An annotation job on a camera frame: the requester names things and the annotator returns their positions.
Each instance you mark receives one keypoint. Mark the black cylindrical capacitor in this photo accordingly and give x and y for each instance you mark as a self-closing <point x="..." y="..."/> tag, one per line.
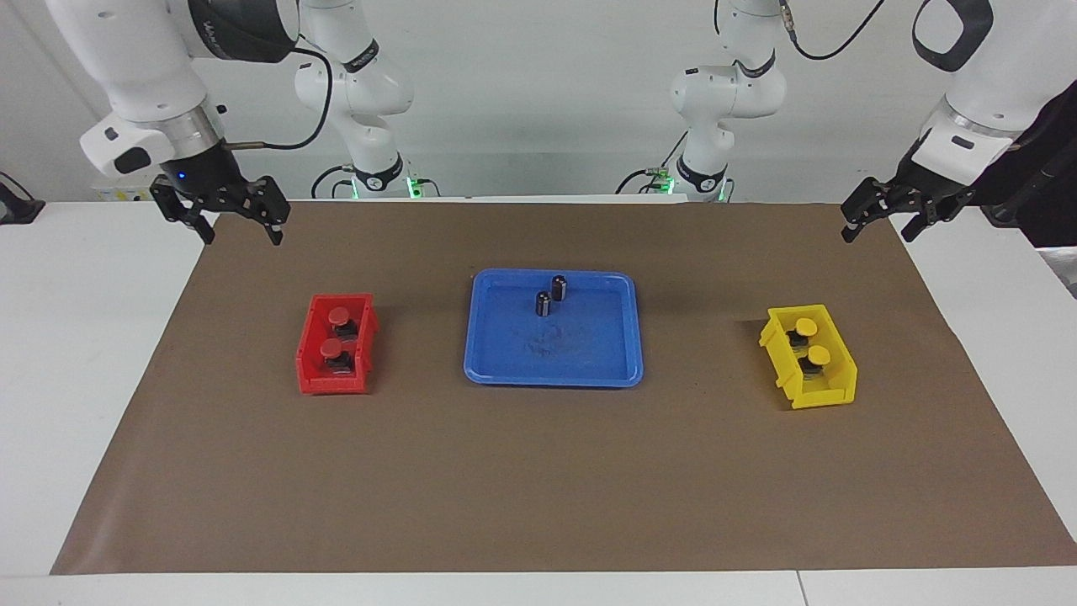
<point x="543" y="305"/>
<point x="559" y="288"/>

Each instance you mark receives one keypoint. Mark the blue plastic tray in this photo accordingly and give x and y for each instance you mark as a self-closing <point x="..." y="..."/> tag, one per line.
<point x="589" y="345"/>

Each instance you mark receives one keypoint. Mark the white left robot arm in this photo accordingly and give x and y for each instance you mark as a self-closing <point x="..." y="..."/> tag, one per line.
<point x="984" y="84"/>

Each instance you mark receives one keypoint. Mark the white wall box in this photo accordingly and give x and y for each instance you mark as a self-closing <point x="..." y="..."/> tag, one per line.
<point x="118" y="194"/>

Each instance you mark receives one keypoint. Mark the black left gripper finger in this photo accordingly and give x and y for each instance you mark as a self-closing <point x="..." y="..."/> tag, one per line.
<point x="871" y="200"/>
<point x="930" y="212"/>

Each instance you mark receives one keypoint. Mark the yellow push button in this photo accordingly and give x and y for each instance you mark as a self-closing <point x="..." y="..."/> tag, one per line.
<point x="806" y="326"/>
<point x="817" y="356"/>

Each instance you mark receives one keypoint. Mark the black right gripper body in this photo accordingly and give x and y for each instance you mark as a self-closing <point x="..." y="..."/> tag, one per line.
<point x="202" y="172"/>

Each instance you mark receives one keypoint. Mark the black stand equipment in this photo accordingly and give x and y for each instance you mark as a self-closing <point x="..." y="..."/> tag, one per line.
<point x="1047" y="168"/>

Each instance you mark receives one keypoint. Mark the brown paper mat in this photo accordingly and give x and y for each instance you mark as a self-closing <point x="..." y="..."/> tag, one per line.
<point x="538" y="480"/>

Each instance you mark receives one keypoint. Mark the black table clamp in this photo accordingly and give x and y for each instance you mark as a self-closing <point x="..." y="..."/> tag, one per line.
<point x="17" y="209"/>

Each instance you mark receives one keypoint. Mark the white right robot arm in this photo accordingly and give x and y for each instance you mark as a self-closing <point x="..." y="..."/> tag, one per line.
<point x="143" y="59"/>

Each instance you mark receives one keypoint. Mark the red push button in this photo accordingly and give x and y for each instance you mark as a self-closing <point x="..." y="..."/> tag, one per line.
<point x="332" y="347"/>
<point x="339" y="316"/>

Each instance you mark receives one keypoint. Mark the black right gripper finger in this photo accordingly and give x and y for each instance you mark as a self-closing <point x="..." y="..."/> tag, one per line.
<point x="273" y="202"/>
<point x="181" y="206"/>

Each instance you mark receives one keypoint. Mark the yellow plastic bin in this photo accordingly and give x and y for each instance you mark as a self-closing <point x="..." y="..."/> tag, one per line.
<point x="829" y="396"/>

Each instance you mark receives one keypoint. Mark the red plastic bin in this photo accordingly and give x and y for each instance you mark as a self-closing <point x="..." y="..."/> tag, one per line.
<point x="313" y="370"/>

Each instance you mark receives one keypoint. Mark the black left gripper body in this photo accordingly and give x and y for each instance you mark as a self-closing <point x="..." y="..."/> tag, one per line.
<point x="930" y="189"/>

